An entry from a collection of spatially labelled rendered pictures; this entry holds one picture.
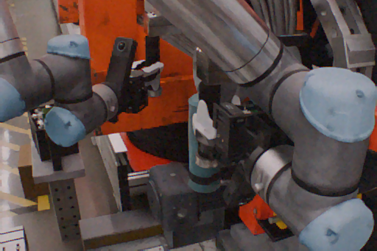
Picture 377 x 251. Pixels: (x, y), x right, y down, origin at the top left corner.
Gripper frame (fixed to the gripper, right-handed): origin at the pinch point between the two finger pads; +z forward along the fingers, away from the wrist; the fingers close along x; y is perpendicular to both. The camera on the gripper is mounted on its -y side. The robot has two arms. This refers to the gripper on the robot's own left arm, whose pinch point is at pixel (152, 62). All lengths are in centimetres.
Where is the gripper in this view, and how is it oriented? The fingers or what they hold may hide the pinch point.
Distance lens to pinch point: 98.6
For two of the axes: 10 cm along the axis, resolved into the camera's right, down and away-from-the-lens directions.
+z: 4.1, -3.7, 8.3
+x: 9.1, 1.6, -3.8
